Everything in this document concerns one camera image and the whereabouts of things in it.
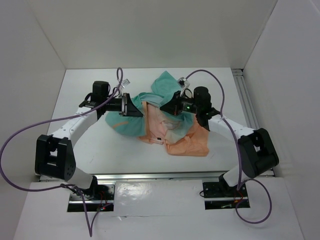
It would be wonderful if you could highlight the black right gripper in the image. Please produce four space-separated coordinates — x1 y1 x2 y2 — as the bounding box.
160 90 201 116

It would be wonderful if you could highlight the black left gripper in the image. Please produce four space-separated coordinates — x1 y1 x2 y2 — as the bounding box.
102 92 143 117

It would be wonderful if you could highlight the teal and orange jacket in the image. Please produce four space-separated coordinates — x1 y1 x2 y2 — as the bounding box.
105 71 209 157

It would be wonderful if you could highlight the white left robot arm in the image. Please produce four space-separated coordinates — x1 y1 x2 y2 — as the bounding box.
34 79 143 200

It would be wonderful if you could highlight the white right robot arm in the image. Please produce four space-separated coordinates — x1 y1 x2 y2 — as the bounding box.
160 86 279 196

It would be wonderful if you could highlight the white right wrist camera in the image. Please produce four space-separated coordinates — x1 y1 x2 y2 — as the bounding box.
177 77 190 89

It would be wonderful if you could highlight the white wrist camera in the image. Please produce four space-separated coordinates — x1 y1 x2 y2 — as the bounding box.
121 78 131 88
177 77 190 89

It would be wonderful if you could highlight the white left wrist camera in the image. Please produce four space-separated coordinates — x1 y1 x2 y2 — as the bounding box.
121 78 131 88

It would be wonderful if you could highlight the aluminium right side rail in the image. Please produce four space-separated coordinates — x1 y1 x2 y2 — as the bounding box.
231 68 276 178

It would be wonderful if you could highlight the aluminium front table rail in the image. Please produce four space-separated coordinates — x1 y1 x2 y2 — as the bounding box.
96 171 225 181

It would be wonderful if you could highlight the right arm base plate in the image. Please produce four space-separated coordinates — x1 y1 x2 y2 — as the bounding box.
199 182 250 210

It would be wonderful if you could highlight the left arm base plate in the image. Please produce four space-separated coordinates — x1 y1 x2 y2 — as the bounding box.
67 182 116 213

